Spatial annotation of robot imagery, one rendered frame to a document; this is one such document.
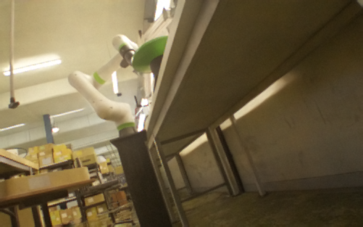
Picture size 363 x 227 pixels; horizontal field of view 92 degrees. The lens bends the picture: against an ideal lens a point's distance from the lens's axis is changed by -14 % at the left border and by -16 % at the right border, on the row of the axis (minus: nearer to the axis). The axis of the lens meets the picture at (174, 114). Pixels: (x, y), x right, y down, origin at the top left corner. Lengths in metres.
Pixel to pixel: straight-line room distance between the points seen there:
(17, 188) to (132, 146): 0.73
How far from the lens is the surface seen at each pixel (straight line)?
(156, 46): 0.98
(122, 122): 1.38
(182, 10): 0.62
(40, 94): 6.99
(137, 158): 1.31
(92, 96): 1.39
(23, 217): 2.33
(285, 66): 1.44
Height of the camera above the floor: 0.47
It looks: 16 degrees up
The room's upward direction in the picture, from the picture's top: 20 degrees counter-clockwise
